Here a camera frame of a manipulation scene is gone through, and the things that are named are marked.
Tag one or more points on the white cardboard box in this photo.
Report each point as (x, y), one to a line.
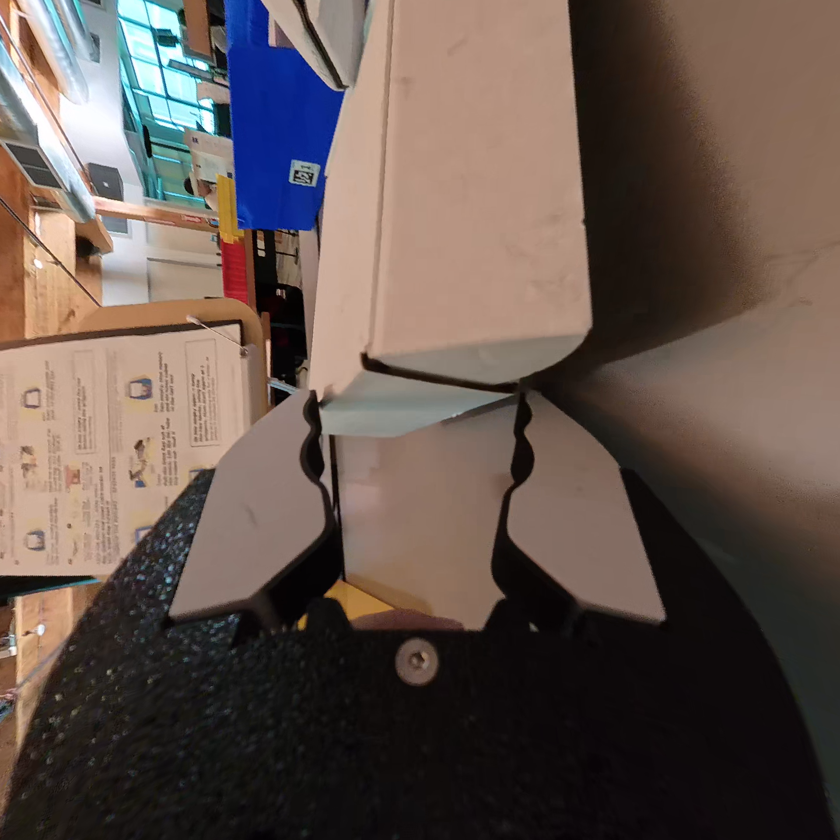
(472, 197)

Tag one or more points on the printed instruction sheet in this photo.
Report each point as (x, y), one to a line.
(98, 426)

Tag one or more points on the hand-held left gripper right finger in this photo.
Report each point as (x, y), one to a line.
(577, 525)

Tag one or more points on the large yellow plastic bin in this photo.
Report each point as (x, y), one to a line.
(354, 598)

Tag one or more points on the black speaker box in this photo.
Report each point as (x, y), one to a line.
(106, 182)

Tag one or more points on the metal air duct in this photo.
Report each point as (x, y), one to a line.
(65, 79)

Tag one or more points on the person's left hand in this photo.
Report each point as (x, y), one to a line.
(407, 620)

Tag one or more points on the instruction poster board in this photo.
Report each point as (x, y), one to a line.
(256, 367)

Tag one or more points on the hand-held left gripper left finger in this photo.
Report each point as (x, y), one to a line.
(256, 525)

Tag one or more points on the large glass window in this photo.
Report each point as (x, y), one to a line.
(164, 92)

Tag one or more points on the large blue plastic bin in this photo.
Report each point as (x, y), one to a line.
(275, 131)

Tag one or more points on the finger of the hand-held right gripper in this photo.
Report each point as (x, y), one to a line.
(328, 33)

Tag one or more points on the yellow stacking bin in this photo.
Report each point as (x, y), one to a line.
(227, 210)

